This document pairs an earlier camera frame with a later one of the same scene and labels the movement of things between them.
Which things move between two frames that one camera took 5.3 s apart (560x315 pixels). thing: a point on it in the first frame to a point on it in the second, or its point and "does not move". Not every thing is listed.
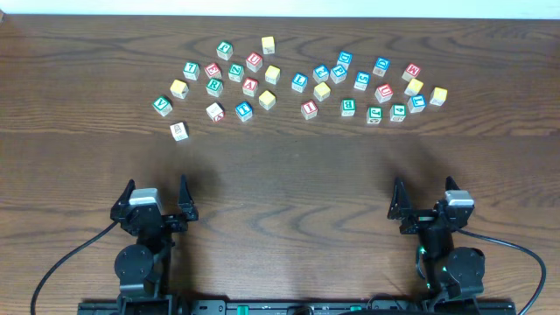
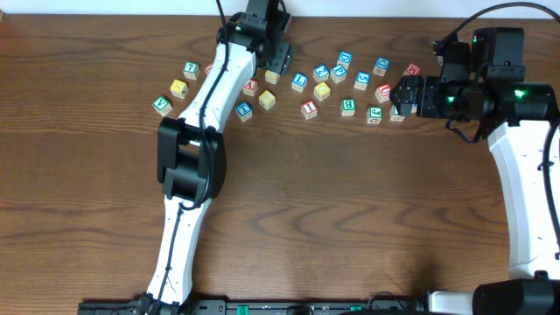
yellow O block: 322,91 does not move
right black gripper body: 427,220 to 411,94
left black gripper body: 154,220 to 282,58
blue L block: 299,82 does not move
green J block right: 374,115 does not move
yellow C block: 272,74 does not move
